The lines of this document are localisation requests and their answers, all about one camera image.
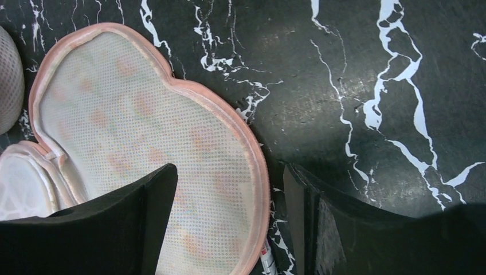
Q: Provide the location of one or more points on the small red white marker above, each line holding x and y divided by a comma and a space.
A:
267, 260

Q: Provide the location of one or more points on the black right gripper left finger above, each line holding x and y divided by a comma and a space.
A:
121, 232

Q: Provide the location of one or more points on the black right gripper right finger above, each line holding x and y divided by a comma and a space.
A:
335, 233

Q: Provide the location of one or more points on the pink floral mesh laundry bag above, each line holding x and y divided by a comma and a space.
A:
106, 111

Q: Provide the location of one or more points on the round white mesh laundry bag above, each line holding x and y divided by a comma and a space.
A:
12, 82

